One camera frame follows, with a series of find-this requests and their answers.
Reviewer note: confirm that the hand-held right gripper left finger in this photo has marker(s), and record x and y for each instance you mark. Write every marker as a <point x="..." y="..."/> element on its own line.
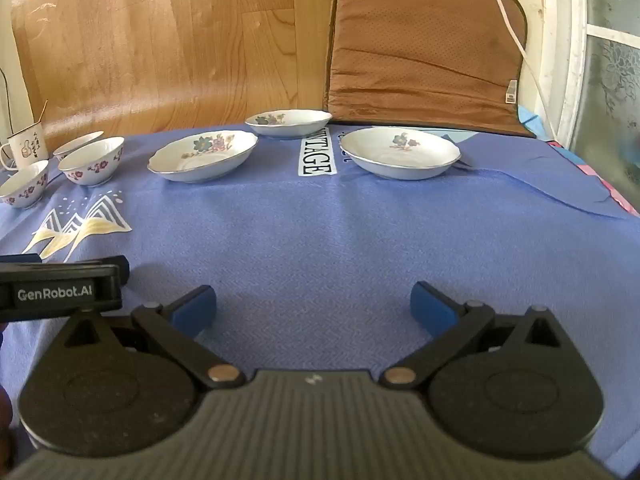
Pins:
<point x="196" y="310"/>

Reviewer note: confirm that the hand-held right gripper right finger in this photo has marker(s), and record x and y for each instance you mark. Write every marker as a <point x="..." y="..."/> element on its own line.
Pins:
<point x="431" y="310"/>

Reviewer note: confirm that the large floral white plate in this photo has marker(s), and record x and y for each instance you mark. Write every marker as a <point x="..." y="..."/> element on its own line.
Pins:
<point x="200" y="157"/>

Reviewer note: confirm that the round floral white plate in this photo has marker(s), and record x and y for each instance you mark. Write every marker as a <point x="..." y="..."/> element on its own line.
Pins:
<point x="400" y="152"/>

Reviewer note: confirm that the small floral white plate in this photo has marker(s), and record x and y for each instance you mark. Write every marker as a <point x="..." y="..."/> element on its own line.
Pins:
<point x="290" y="122"/>

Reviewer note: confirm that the white bowl red flowers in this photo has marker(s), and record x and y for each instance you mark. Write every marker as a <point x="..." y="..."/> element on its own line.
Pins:
<point x="25" y="187"/>
<point x="92" y="162"/>
<point x="75" y="144"/>

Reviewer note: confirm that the blue printed cloth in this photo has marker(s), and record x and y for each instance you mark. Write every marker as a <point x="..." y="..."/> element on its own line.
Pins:
<point x="310" y="230"/>

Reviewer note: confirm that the white enamel mug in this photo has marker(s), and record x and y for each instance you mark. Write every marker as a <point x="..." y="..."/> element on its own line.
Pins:
<point x="27" y="150"/>

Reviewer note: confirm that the pink and blue blanket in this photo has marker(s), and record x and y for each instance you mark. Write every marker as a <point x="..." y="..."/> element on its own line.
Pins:
<point x="605" y="180"/>

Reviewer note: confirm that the brown seat cushion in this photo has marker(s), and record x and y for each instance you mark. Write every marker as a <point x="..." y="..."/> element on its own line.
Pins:
<point x="425" y="45"/>

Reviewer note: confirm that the wooden board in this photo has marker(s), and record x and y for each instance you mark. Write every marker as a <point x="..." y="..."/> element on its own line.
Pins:
<point x="175" y="45"/>

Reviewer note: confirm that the patterned frosted window glass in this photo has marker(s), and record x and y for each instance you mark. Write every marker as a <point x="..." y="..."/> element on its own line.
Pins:
<point x="615" y="80"/>

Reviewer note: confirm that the white window frame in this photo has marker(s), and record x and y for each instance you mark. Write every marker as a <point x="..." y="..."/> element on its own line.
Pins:
<point x="570" y="50"/>

